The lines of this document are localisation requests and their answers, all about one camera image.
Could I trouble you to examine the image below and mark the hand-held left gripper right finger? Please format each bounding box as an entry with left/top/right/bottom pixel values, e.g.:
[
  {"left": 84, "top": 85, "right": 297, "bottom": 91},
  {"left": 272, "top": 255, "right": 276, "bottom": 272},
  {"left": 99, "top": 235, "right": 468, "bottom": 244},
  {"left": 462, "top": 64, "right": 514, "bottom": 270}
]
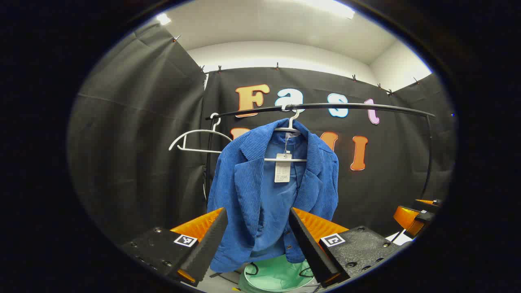
[{"left": 288, "top": 207, "right": 401, "bottom": 288}]

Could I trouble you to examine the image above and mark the black backdrop cloth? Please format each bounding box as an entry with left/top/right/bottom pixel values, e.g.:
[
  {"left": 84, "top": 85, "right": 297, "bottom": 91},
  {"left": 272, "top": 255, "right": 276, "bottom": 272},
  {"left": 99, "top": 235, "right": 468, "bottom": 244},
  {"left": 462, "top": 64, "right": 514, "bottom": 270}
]
[{"left": 67, "top": 20, "right": 456, "bottom": 245}]

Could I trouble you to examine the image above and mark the white plastic clothes hanger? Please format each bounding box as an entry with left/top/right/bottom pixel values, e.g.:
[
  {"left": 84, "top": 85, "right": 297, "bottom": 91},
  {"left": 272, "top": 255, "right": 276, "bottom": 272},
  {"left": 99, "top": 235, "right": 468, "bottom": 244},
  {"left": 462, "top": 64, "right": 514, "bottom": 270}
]
[
  {"left": 169, "top": 113, "right": 233, "bottom": 154},
  {"left": 264, "top": 105, "right": 308, "bottom": 162}
]

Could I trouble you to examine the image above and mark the black metal clothes rack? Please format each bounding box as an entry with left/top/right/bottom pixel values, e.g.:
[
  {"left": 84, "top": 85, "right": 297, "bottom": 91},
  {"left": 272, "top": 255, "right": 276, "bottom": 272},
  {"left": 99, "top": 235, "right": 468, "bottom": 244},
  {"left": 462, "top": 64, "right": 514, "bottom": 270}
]
[{"left": 205, "top": 103, "right": 436, "bottom": 202}]

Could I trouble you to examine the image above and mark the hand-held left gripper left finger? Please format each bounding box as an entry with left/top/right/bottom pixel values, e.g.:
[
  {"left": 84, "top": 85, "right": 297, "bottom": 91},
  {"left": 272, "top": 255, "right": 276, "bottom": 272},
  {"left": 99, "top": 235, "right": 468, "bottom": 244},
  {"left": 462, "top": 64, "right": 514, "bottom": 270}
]
[{"left": 121, "top": 207, "right": 228, "bottom": 287}]

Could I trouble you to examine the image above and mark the green laundry hamper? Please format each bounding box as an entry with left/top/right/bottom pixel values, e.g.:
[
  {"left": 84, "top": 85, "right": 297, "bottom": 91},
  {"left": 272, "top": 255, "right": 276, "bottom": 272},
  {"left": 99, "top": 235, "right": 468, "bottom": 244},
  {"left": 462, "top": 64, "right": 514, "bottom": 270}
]
[{"left": 238, "top": 253, "right": 322, "bottom": 293}]

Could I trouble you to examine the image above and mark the blue corduroy jacket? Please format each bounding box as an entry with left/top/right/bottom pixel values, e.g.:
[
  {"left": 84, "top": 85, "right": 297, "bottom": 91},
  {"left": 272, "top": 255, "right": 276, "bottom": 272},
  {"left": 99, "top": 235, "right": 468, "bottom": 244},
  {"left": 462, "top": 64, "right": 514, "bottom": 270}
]
[{"left": 207, "top": 118, "right": 339, "bottom": 273}]

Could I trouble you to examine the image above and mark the white paper garment tag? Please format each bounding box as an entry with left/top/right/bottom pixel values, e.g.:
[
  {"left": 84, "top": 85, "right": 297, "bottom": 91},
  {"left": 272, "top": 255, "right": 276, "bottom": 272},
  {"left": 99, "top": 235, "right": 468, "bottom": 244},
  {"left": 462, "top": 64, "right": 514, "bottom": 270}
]
[{"left": 274, "top": 153, "right": 293, "bottom": 183}]

